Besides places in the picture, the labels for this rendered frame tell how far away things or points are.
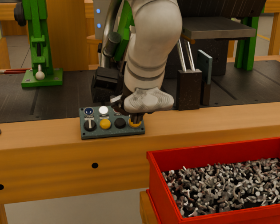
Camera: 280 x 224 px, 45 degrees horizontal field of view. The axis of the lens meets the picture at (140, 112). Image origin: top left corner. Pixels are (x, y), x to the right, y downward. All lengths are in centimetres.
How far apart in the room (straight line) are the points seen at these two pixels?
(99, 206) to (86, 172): 119
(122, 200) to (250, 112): 124
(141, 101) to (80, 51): 75
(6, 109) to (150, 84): 51
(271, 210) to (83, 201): 157
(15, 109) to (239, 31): 62
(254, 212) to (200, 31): 42
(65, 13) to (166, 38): 84
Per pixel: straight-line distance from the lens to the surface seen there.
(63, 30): 131
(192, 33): 80
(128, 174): 84
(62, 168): 82
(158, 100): 61
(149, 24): 48
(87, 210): 199
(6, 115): 97
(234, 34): 84
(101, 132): 78
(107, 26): 108
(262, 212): 59
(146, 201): 76
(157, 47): 52
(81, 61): 134
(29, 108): 99
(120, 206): 200
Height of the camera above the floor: 128
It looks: 24 degrees down
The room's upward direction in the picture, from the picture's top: straight up
